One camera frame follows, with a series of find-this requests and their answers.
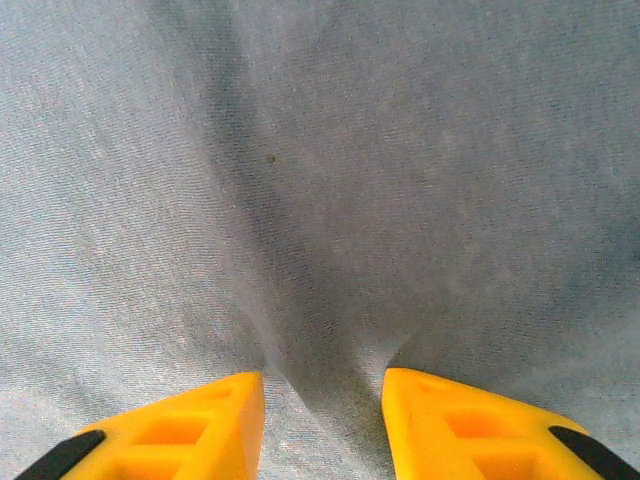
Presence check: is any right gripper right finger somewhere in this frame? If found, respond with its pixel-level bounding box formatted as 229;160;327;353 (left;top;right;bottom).
381;367;640;480

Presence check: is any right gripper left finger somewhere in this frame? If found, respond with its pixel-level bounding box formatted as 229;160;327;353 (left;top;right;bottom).
14;371;265;480

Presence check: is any blue t-shirt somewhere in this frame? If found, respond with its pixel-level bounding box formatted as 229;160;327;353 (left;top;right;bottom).
0;0;640;480

